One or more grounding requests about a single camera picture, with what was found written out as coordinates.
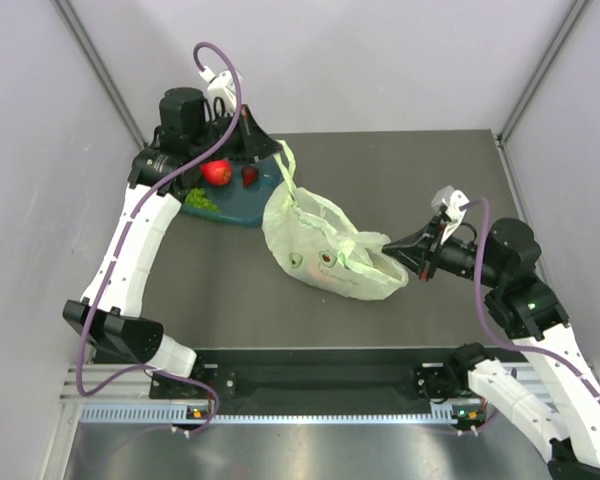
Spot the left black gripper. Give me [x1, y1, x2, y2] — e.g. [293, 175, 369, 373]
[189, 104, 282, 165]

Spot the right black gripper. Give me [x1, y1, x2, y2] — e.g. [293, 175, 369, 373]
[381, 215, 503, 287]

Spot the green plastic bag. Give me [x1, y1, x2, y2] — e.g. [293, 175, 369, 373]
[262, 140, 409, 301]

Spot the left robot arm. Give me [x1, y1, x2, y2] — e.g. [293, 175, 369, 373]
[62, 87, 281, 397]

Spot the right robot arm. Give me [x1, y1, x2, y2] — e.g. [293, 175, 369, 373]
[382, 210, 600, 479]

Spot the red apple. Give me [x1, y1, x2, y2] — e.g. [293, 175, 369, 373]
[200, 159, 233, 187]

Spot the teal plastic basket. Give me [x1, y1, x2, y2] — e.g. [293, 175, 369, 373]
[181, 156, 282, 227]

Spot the green grape bunch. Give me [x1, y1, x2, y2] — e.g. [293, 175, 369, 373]
[185, 187, 220, 212]

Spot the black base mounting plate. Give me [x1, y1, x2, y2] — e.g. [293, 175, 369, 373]
[148, 363, 506, 401]

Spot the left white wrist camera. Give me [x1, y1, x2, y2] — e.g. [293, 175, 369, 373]
[199, 67, 237, 112]

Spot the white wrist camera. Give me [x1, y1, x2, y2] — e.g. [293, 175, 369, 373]
[199, 67, 237, 112]
[431, 185, 469, 245]

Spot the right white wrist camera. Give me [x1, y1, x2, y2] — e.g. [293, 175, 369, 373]
[431, 185, 469, 245]

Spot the left aluminium frame post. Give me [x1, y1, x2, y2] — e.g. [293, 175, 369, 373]
[51, 0, 146, 149]

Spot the aluminium frame post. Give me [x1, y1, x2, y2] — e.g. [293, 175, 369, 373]
[495, 0, 593, 148]
[51, 0, 146, 149]

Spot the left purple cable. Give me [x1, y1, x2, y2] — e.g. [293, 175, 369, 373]
[74, 42, 244, 436]

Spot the right aluminium frame post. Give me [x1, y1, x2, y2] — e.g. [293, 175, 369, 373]
[495, 0, 593, 148]

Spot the grey slotted cable duct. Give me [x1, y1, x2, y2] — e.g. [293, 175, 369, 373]
[80, 404, 457, 425]

